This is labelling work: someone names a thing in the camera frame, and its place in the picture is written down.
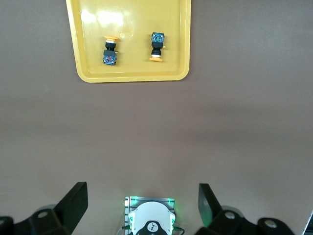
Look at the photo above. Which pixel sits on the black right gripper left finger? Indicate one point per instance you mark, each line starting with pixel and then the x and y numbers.
pixel 72 206

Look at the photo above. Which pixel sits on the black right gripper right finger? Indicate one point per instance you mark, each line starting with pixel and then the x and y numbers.
pixel 210 213

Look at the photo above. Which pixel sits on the yellow mushroom push button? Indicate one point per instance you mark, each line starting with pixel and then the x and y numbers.
pixel 156 42
pixel 110 55

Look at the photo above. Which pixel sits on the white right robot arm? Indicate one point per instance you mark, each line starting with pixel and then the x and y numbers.
pixel 151 213

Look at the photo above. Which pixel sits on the brown table cover sheet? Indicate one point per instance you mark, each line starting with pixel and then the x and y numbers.
pixel 220 122

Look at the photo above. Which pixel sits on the yellow plastic tray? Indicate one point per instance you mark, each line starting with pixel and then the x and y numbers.
pixel 134 24

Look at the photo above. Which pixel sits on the aluminium frame rail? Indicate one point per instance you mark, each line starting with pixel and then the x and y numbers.
pixel 309 225

